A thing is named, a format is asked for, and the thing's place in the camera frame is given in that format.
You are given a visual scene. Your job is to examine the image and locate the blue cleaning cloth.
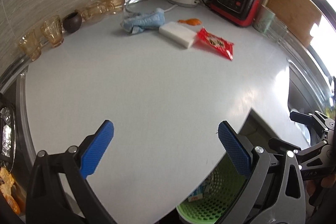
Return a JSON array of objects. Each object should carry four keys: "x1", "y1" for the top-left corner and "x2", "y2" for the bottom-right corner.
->
[{"x1": 120, "y1": 8, "x2": 165, "y2": 35}]

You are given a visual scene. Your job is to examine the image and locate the green plastic trash basket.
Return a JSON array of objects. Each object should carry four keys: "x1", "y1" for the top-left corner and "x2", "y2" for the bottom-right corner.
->
[{"x1": 176, "y1": 155, "x2": 245, "y2": 223}]

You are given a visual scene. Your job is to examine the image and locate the person's right hand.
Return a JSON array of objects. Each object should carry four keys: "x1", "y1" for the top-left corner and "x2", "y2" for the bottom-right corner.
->
[{"x1": 306, "y1": 173, "x2": 336, "y2": 197}]

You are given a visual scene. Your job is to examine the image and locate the blue white milk carton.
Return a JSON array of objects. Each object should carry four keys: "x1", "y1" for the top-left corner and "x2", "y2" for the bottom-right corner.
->
[{"x1": 187, "y1": 182, "x2": 211, "y2": 202}]

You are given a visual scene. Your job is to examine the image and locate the stainless steel sink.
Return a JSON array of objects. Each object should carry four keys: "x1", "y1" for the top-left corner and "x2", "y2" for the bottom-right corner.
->
[{"x1": 286, "y1": 58, "x2": 336, "y2": 146}]

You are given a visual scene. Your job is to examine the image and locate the food scraps pile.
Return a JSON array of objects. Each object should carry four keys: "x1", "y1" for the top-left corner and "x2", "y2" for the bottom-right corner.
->
[{"x1": 0, "y1": 167, "x2": 21, "y2": 215}]

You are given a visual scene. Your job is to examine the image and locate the foil stove burner liner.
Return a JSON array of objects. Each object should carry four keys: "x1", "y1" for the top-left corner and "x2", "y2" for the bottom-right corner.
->
[{"x1": 1, "y1": 106, "x2": 15, "y2": 163}]

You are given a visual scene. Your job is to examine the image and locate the red snack packet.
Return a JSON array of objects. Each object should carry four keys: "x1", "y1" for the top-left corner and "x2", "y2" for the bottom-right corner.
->
[{"x1": 197, "y1": 28, "x2": 234, "y2": 61}]

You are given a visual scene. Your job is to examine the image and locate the white sponge block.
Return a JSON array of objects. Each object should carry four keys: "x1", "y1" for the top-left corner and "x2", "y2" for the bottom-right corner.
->
[{"x1": 159, "y1": 22, "x2": 197, "y2": 49}]

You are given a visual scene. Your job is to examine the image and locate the amber glass cup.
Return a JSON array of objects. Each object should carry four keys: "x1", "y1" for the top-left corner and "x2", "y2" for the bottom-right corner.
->
[
  {"x1": 18, "y1": 29, "x2": 42, "y2": 61},
  {"x1": 41, "y1": 15, "x2": 64, "y2": 48}
]

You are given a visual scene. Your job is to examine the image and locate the dark brown clay pot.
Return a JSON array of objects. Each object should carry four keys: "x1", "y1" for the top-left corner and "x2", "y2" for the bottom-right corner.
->
[{"x1": 63, "y1": 11, "x2": 82, "y2": 34}]

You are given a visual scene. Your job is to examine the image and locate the ceramic cup with drawing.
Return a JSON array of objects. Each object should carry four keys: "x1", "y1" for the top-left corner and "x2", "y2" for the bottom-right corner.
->
[{"x1": 253, "y1": 5, "x2": 276, "y2": 34}]

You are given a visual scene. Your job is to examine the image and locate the flat orange peel piece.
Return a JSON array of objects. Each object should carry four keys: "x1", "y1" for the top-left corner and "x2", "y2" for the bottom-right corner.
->
[{"x1": 177, "y1": 18, "x2": 202, "y2": 26}]

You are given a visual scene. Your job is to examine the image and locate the glass teapot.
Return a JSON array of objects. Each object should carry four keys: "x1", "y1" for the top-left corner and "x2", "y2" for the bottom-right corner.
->
[{"x1": 81, "y1": 1, "x2": 108, "y2": 22}]

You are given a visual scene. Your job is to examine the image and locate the stacked amber glass cups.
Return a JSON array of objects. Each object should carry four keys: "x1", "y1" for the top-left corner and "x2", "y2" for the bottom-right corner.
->
[{"x1": 102, "y1": 0, "x2": 125, "y2": 14}]

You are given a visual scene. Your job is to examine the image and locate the wooden cutting board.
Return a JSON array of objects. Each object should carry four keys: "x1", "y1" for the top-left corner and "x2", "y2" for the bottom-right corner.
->
[{"x1": 264, "y1": 0, "x2": 322, "y2": 48}]

